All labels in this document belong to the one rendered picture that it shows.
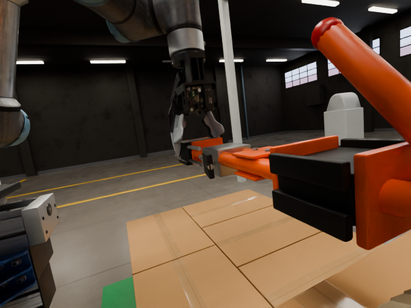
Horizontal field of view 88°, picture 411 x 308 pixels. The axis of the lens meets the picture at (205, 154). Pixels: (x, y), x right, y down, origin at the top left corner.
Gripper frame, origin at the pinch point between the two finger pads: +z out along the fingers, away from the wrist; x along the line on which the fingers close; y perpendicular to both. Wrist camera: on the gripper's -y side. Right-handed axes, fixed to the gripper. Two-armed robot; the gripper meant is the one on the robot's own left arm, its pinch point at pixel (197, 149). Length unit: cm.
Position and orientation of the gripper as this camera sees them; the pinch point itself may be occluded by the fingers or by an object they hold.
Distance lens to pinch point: 50.0
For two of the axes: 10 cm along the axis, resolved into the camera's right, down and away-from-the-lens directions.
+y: 3.7, 0.8, -9.3
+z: 1.3, 9.8, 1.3
